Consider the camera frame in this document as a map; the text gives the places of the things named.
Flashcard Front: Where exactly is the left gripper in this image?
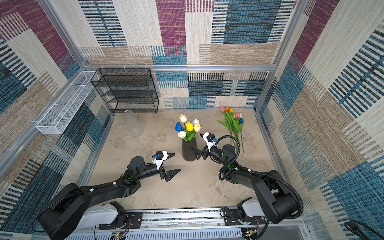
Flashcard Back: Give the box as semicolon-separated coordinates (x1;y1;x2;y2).
135;152;180;182

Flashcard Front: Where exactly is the dark grey cylindrical vase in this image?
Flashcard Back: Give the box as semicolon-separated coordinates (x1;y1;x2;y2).
182;139;198;162

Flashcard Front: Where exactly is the pale cream tulip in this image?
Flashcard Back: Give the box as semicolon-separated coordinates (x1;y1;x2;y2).
178;131;187;139

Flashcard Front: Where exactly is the orange cream tulip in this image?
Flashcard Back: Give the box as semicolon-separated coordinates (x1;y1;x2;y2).
194;124;201;133

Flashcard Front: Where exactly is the yellow tulip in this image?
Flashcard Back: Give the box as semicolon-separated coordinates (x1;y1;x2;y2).
186;122;194;132

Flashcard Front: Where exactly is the blue tulip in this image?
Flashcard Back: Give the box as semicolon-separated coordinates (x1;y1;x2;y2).
175;122;183;132
238;118;244;152

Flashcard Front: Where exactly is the clear glass vase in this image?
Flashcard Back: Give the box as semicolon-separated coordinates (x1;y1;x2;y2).
123;110;144;137

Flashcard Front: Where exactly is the cream white tulip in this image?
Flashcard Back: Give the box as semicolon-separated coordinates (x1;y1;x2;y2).
179;114;188;124

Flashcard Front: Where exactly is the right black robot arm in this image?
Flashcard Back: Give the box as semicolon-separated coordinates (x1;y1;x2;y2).
190;133;304;224

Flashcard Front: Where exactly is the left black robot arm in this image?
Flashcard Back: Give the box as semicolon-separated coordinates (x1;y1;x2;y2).
36;151;180;240

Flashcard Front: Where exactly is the orange red tulip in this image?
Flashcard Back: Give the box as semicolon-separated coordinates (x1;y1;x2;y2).
223;107;241;146

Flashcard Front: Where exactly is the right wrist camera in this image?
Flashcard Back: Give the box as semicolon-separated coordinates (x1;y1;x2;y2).
202;132;217;152

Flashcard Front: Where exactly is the aluminium mounting rail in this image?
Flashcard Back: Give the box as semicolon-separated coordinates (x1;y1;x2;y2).
68;207;316;240

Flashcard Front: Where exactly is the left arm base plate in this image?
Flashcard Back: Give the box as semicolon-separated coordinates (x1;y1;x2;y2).
98;212;143;230

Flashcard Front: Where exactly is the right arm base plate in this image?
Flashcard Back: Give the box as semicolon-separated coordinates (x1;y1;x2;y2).
220;207;267;226

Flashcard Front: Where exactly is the black wire shelf rack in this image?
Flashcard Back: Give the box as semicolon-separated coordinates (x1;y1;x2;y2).
91;68;159;114

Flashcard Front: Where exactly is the white wire mesh basket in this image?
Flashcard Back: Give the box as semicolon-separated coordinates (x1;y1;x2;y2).
36;71;95;135

